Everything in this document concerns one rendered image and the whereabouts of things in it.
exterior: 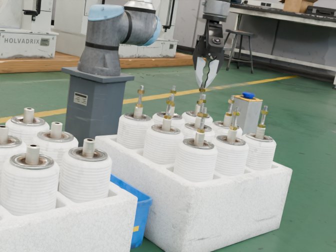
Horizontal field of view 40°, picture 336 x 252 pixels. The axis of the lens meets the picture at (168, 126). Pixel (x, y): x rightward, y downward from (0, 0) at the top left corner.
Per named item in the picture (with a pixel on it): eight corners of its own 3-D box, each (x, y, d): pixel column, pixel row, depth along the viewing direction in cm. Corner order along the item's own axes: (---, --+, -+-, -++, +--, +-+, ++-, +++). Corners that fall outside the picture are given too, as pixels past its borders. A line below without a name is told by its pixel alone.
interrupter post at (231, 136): (232, 140, 118) (235, 128, 117) (236, 143, 116) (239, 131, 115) (224, 140, 117) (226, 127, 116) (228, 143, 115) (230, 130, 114)
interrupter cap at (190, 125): (178, 126, 124) (179, 123, 124) (194, 123, 130) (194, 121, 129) (201, 134, 119) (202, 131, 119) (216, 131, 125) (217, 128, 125)
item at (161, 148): (166, 207, 115) (178, 138, 111) (131, 197, 118) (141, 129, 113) (177, 194, 124) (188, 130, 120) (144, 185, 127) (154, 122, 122)
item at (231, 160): (226, 199, 126) (239, 136, 122) (242, 215, 118) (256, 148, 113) (194, 198, 123) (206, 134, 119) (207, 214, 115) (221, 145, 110)
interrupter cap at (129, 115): (153, 118, 128) (154, 116, 128) (147, 124, 121) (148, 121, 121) (127, 113, 129) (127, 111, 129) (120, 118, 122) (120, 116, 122)
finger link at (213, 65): (212, 86, 144) (216, 57, 141) (214, 89, 138) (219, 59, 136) (202, 85, 143) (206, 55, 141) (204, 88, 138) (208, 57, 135)
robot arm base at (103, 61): (68, 68, 158) (71, 39, 156) (95, 67, 171) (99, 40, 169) (102, 76, 151) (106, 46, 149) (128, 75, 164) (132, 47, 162)
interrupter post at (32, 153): (22, 162, 80) (23, 144, 79) (34, 160, 82) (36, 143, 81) (28, 166, 79) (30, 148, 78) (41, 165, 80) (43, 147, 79)
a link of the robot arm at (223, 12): (232, 3, 131) (204, -2, 130) (229, 19, 132) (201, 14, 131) (227, 3, 138) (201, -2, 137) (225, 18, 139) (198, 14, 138)
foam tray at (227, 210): (87, 196, 131) (94, 135, 127) (185, 179, 157) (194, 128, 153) (179, 263, 104) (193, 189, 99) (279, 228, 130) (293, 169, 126)
